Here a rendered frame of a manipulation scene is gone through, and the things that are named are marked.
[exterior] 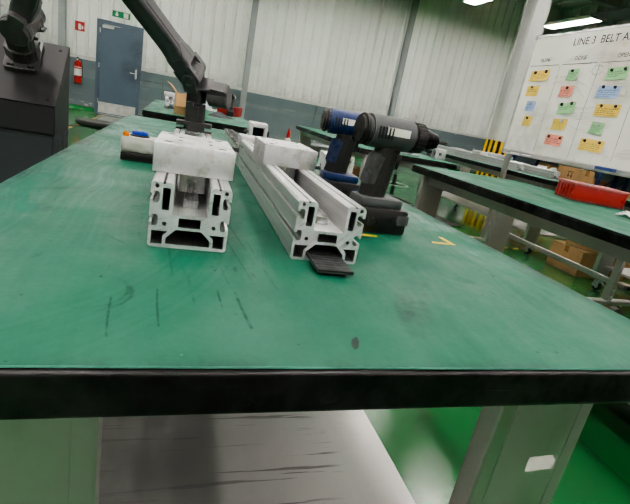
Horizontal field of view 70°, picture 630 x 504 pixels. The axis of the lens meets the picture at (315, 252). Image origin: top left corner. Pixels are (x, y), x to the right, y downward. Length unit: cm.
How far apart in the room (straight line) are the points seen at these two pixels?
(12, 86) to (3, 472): 121
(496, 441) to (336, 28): 1268
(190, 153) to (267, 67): 1199
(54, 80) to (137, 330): 125
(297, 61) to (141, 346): 1249
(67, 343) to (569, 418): 64
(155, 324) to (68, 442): 16
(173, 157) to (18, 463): 39
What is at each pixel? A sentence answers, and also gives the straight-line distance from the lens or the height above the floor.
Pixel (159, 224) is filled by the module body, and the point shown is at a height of 81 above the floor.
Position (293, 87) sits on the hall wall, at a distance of 1275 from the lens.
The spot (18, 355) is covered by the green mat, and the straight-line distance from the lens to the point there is 39.
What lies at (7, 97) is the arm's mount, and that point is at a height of 86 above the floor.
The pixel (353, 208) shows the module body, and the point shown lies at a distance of 63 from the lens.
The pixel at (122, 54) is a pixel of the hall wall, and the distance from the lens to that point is 1245.
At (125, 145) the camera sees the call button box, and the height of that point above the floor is 82.
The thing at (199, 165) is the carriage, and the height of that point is 88.
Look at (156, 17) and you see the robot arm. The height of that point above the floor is 113.
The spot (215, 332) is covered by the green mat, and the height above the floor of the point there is 78.
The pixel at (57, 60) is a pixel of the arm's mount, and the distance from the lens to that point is 165.
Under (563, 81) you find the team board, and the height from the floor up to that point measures 157.
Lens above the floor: 98
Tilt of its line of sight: 17 degrees down
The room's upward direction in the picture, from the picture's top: 11 degrees clockwise
